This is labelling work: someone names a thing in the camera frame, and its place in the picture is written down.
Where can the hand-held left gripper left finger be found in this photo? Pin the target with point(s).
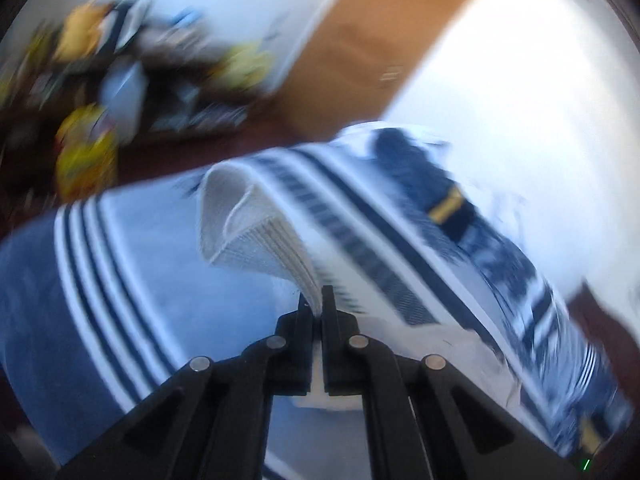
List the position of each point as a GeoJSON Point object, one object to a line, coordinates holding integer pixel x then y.
{"type": "Point", "coordinates": [303, 317]}

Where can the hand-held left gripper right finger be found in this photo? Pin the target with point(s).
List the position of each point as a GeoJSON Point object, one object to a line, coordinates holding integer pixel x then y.
{"type": "Point", "coordinates": [328, 310]}

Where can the white knitted garment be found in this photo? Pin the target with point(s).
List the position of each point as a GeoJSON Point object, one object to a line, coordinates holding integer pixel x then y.
{"type": "Point", "coordinates": [240, 230]}

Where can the blue striped blanket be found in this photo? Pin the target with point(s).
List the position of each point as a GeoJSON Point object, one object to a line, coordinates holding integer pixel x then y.
{"type": "Point", "coordinates": [165, 280]}

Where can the dark navy patterned towel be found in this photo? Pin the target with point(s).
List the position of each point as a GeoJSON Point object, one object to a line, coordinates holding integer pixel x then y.
{"type": "Point", "coordinates": [425, 185]}

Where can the yellow plastic bag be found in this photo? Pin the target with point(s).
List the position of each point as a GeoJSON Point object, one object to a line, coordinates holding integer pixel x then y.
{"type": "Point", "coordinates": [245, 70]}

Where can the cluttered dark shelf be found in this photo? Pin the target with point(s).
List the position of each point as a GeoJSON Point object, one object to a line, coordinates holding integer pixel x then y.
{"type": "Point", "coordinates": [170, 95]}

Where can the wooden door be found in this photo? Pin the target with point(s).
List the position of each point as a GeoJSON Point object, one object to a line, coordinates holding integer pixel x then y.
{"type": "Point", "coordinates": [370, 45]}

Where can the yellow red printed bag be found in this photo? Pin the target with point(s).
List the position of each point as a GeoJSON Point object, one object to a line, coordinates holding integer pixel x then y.
{"type": "Point", "coordinates": [85, 155]}

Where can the orange yellow bag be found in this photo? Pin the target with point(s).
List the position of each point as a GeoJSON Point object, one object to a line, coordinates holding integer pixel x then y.
{"type": "Point", "coordinates": [82, 30]}

